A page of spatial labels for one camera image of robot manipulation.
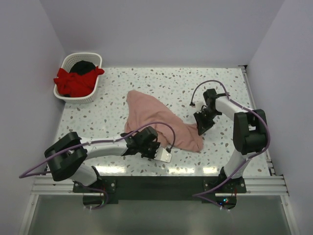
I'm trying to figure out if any red t shirt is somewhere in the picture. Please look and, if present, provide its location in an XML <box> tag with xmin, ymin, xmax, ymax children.
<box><xmin>54</xmin><ymin>67</ymin><xmax>105</xmax><ymax>97</ymax></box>

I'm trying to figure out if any white laundry basket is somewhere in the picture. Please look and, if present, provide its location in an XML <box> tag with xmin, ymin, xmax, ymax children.
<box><xmin>53</xmin><ymin>52</ymin><xmax>104</xmax><ymax>104</ymax></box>

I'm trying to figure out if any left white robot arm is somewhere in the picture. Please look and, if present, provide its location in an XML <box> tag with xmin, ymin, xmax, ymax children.
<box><xmin>45</xmin><ymin>126</ymin><xmax>163</xmax><ymax>186</ymax></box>

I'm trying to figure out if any black t shirt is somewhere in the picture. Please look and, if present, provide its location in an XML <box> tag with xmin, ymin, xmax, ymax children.
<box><xmin>69</xmin><ymin>60</ymin><xmax>96</xmax><ymax>75</ymax></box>

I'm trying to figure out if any pink t shirt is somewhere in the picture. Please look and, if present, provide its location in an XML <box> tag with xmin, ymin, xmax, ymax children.
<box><xmin>125</xmin><ymin>90</ymin><xmax>203</xmax><ymax>152</ymax></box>

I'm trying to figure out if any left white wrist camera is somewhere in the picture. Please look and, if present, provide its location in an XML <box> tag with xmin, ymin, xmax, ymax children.
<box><xmin>154</xmin><ymin>147</ymin><xmax>172</xmax><ymax>163</ymax></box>

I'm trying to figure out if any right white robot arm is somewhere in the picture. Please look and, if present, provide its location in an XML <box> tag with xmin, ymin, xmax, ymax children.
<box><xmin>190</xmin><ymin>89</ymin><xmax>270</xmax><ymax>180</ymax></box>

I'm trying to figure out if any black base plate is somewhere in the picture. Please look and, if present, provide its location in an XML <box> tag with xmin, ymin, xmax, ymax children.
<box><xmin>73</xmin><ymin>176</ymin><xmax>247</xmax><ymax>209</ymax></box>

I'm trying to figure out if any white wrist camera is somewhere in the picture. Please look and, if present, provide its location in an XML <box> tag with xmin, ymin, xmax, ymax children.
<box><xmin>154</xmin><ymin>147</ymin><xmax>172</xmax><ymax>163</ymax></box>
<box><xmin>190</xmin><ymin>101</ymin><xmax>204</xmax><ymax>112</ymax></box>

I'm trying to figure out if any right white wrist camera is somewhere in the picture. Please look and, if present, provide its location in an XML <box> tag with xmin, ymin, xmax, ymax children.
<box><xmin>190</xmin><ymin>101</ymin><xmax>204</xmax><ymax>112</ymax></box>

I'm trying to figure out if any aluminium frame rail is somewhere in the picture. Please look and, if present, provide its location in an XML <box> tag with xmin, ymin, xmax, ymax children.
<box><xmin>24</xmin><ymin>176</ymin><xmax>293</xmax><ymax>235</ymax></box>

